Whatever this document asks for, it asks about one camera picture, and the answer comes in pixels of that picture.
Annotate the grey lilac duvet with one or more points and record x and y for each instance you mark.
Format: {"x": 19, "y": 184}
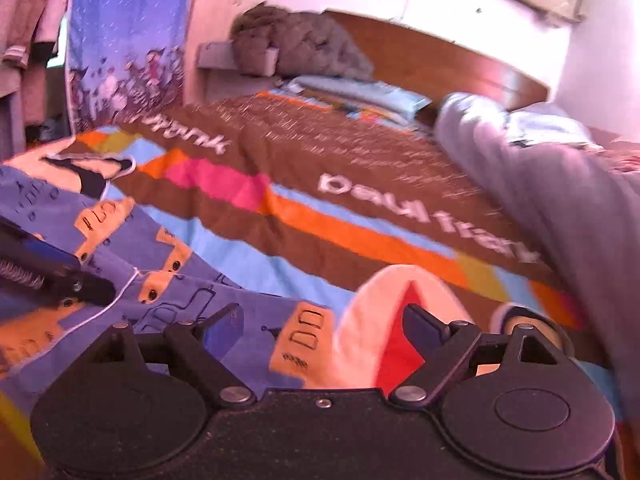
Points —
{"x": 582, "y": 207}

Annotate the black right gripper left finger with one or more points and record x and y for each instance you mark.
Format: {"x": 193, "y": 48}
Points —
{"x": 183, "y": 346}

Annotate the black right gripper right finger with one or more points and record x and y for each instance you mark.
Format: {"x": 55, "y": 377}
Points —
{"x": 448, "y": 351}

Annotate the blue dotted wardrobe curtain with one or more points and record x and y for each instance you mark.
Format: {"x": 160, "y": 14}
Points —
{"x": 124, "y": 58}

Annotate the dark quilted jacket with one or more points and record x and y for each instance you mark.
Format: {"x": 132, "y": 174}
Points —
{"x": 269, "y": 40}

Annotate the wooden headboard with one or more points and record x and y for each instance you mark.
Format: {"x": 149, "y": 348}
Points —
{"x": 435, "y": 67}

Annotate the colourful striped monkey blanket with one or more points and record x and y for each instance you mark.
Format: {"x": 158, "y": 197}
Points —
{"x": 290, "y": 198}

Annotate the blue car print pants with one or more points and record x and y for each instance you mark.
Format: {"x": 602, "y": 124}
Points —
{"x": 158, "y": 280}

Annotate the white bedside table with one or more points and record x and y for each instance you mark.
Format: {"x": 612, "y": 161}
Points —
{"x": 223, "y": 79}

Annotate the light blue pillow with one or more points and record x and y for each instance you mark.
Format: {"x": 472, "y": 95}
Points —
{"x": 404, "y": 102}

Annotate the hanging pink coats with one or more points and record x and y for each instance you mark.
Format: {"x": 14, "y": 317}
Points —
{"x": 29, "y": 38}

